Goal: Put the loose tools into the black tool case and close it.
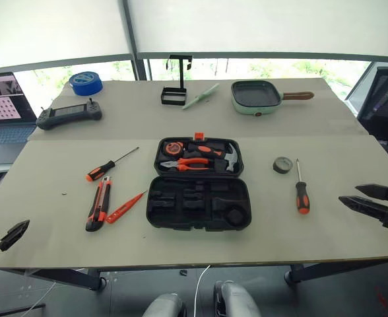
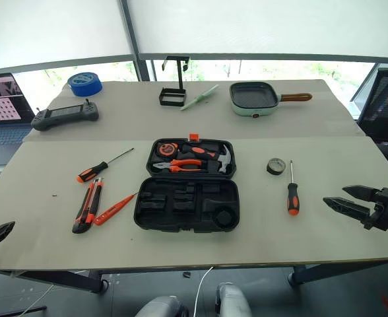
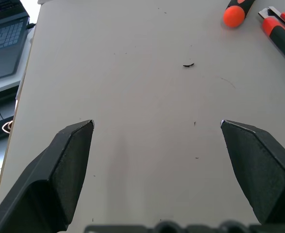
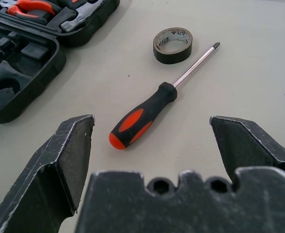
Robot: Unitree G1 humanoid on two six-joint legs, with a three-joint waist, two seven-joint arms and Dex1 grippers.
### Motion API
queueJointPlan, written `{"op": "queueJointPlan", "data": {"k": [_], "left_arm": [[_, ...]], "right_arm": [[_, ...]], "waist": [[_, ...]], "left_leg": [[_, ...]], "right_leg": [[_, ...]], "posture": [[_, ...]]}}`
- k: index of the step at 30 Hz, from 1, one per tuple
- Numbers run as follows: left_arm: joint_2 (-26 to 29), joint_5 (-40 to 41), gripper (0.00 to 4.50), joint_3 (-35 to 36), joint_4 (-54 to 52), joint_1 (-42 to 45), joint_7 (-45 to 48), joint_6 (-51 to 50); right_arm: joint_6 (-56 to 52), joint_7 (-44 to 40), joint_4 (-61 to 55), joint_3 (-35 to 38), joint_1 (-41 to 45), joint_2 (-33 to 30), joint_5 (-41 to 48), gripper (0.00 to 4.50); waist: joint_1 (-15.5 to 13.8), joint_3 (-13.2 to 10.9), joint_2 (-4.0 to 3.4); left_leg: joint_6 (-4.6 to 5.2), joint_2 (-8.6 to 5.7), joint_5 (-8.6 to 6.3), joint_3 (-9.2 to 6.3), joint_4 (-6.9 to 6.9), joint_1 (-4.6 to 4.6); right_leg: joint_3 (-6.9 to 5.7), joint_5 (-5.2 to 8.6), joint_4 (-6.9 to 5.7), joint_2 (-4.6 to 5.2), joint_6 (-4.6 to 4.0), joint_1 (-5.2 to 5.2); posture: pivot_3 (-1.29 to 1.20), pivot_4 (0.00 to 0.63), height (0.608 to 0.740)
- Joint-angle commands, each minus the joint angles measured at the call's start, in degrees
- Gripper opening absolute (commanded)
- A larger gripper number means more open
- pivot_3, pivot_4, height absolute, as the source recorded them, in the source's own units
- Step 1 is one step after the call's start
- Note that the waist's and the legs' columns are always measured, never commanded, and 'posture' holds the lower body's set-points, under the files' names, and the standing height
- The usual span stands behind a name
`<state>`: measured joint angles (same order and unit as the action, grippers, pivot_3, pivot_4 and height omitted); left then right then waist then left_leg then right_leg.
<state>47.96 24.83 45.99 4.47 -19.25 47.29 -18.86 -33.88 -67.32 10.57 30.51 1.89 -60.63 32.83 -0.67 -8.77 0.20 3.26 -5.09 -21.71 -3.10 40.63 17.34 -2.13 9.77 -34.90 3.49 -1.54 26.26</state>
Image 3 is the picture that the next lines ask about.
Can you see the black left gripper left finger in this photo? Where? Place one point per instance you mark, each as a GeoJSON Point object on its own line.
{"type": "Point", "coordinates": [48, 170]}

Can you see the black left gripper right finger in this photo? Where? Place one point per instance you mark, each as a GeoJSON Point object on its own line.
{"type": "Point", "coordinates": [266, 170]}

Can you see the orange black utility knife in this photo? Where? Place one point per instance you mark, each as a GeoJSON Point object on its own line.
{"type": "Point", "coordinates": [280, 34]}

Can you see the dark grey laptop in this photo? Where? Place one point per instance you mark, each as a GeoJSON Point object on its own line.
{"type": "Point", "coordinates": [4, 48]}

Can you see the small black debris scrap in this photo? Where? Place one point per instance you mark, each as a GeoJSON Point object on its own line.
{"type": "Point", "coordinates": [187, 65]}

